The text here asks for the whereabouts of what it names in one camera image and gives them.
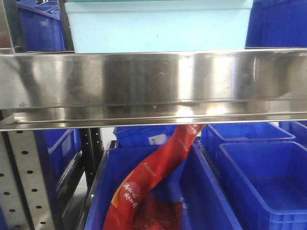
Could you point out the red snack bag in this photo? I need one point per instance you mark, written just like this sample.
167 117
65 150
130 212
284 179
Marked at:
147 174

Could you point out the dark blue bin lower right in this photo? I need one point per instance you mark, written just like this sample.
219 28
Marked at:
266 184

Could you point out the light blue plastic bin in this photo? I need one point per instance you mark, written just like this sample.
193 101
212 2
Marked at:
158 25

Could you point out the dark blue bin upper right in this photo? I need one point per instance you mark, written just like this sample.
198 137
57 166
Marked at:
278 23

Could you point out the dark blue bin rear right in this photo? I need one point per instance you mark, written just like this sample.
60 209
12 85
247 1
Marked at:
213 135

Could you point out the black perforated upright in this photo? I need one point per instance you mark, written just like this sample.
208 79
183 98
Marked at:
92 152

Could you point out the dark blue bin lower left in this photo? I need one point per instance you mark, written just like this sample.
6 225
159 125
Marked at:
60 157

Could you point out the dark blue bin upper left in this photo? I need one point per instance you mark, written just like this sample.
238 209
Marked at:
41 25

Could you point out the dark blue bin far rear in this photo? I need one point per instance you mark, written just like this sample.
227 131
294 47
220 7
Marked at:
140 136

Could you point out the stainless steel shelf front rail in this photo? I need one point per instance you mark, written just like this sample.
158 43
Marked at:
68 90

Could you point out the perforated steel upright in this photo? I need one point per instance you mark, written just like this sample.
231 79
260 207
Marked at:
28 198

